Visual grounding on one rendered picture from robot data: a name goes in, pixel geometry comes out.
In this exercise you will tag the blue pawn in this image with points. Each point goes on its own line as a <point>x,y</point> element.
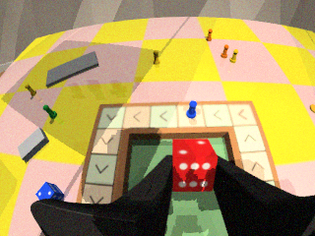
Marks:
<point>191,113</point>

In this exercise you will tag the grey cube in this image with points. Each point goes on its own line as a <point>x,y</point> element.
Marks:
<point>33,144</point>

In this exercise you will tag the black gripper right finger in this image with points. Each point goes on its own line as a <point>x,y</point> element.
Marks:
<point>252,207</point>

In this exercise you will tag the yellow flat disc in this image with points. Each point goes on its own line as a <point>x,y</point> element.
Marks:
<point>312,107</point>

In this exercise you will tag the square board game track with arrows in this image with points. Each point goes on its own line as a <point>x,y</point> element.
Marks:
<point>89,150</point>

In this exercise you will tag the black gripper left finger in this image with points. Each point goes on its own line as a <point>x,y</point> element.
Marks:
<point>143,211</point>

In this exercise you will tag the dark blue die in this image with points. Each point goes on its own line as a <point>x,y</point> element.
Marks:
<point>49,191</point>

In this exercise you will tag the grey flat rectangular slab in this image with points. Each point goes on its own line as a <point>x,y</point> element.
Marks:
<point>71,68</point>

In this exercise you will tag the green pawn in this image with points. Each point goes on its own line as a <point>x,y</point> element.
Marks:
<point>52,113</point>

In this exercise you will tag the red die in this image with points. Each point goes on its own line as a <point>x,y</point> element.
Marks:
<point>194,165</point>

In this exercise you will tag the orange pawn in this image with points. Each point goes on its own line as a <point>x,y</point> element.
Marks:
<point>224,54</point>
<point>209,34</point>

